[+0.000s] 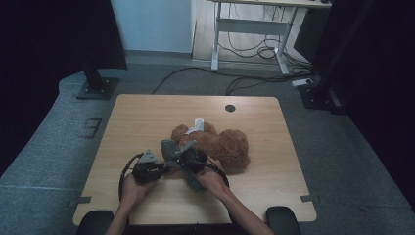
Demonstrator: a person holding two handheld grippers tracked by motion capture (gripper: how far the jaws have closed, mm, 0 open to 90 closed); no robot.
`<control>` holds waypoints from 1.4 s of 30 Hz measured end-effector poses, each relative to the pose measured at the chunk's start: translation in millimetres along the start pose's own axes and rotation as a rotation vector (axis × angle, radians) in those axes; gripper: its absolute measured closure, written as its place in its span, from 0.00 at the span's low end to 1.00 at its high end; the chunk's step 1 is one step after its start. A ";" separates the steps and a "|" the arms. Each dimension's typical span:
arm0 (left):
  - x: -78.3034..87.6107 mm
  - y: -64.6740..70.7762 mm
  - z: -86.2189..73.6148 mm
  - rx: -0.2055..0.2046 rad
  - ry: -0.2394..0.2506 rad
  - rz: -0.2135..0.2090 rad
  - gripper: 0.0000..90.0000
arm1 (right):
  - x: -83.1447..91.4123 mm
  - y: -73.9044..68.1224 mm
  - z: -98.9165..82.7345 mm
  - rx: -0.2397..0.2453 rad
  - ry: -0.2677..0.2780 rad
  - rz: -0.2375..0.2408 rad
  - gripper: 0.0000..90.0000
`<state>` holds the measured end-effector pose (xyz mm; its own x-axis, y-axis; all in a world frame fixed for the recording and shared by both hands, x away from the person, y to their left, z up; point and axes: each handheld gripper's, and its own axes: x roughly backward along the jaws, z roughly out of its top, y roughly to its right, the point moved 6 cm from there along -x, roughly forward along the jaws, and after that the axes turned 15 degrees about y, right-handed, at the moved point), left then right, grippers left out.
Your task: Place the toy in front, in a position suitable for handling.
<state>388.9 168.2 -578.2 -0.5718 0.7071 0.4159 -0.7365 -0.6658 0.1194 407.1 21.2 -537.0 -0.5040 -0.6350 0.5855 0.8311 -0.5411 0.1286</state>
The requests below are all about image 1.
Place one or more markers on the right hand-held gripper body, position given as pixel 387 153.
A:
pixel 192 160

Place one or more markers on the person's left hand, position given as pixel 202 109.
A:
pixel 133 192

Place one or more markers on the white power strip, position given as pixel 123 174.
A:
pixel 301 82

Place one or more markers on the grey felt cloth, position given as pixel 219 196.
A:
pixel 169 150

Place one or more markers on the grey tape strip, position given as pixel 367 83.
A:
pixel 311 198
pixel 80 200

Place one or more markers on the person's right hand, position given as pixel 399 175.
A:
pixel 213 179

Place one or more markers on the dark floor socket box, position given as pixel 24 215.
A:
pixel 90 128

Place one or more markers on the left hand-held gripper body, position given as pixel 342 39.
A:
pixel 147 171

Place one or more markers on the black chair armrest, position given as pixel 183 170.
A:
pixel 284 222
pixel 94 223

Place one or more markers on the brown teddy bear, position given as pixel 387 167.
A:
pixel 225 150

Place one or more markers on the black stand with slanted post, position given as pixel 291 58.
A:
pixel 321 98

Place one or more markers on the black stand with square base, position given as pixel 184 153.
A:
pixel 98 88

